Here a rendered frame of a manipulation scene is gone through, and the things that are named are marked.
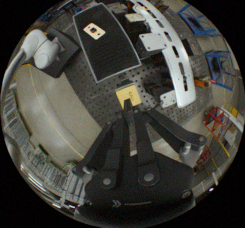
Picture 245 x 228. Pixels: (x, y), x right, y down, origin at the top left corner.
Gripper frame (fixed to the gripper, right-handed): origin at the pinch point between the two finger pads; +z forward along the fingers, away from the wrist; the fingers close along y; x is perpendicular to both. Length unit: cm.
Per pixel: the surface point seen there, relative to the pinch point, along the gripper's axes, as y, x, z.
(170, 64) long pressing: 25.6, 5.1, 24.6
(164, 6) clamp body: 50, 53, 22
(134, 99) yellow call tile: 1.5, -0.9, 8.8
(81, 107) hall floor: -99, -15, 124
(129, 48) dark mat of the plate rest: 5.7, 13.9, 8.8
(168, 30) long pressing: 36, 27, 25
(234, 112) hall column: 656, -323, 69
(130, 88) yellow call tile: 1.6, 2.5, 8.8
